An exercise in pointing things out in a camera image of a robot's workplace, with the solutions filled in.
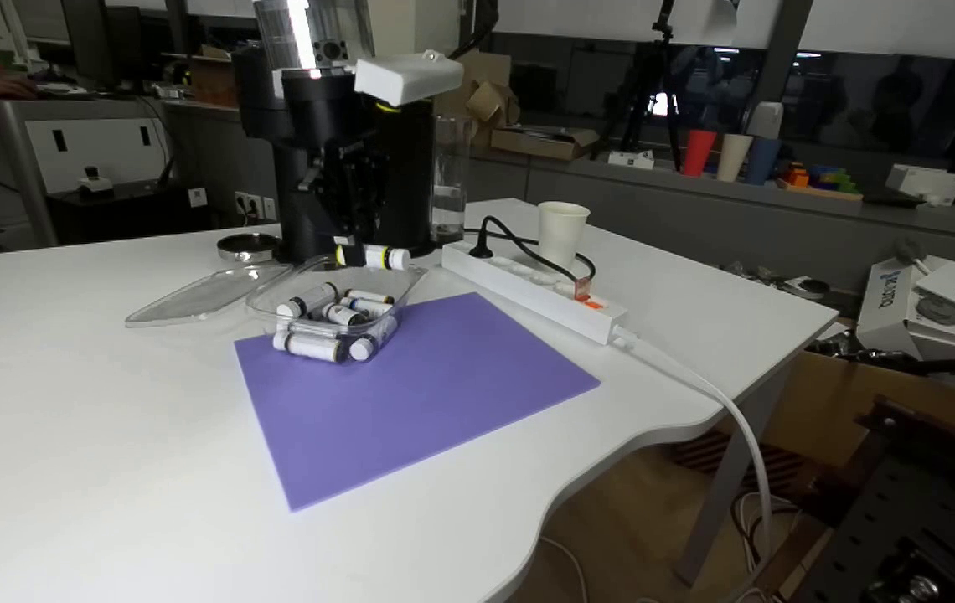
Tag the beige cup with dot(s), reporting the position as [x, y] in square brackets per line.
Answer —
[732, 159]

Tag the white bottle dark band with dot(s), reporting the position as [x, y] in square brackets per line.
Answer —
[312, 346]

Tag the stacked cardboard boxes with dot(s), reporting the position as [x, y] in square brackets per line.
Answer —
[502, 105]

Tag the small white labelled bottle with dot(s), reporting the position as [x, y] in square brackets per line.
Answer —
[315, 328]
[291, 310]

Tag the red cup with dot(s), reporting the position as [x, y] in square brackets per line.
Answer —
[698, 151]

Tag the small white box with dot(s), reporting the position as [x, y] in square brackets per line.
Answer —
[927, 184]

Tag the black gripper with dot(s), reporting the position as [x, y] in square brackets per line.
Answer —
[338, 137]

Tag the colourful toy blocks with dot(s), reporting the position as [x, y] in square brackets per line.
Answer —
[815, 180]

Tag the black perforated board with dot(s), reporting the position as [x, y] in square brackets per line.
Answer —
[922, 523]

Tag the clear cylindrical container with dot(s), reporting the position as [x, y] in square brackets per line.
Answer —
[450, 180]

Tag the white wall socket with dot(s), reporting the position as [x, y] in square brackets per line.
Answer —
[252, 204]

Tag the black tripod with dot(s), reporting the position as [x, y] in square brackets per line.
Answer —
[653, 79]

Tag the clear plastic box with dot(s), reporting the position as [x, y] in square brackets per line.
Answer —
[410, 291]

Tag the grey table leg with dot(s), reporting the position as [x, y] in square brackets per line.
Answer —
[728, 480]

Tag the white printed carton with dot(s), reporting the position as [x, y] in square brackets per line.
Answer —
[889, 304]

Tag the white bottle green band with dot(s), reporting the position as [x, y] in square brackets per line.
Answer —
[383, 259]

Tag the round dark-rimmed dish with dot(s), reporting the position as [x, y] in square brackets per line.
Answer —
[244, 247]

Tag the brown cardboard box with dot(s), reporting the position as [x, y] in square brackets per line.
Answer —
[831, 404]

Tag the white power strip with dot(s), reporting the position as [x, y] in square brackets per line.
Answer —
[531, 291]

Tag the white metal cabinet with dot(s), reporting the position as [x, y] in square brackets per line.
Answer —
[85, 170]

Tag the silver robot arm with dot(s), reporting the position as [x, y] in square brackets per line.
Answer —
[288, 30]

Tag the clear plastic box lid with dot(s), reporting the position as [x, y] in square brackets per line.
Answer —
[191, 295]

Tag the black tabletop machine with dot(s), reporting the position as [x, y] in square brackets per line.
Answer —
[410, 180]

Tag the white paper cup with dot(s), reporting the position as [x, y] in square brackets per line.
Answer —
[564, 231]

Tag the long grey counter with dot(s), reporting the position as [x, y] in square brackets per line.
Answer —
[721, 220]

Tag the purple paper sheet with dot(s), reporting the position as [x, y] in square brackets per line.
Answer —
[429, 391]

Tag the white box-shaped block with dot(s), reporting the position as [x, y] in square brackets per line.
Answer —
[410, 79]

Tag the white upturned cup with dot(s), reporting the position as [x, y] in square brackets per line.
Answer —
[767, 118]

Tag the blue cup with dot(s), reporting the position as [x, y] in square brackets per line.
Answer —
[760, 161]

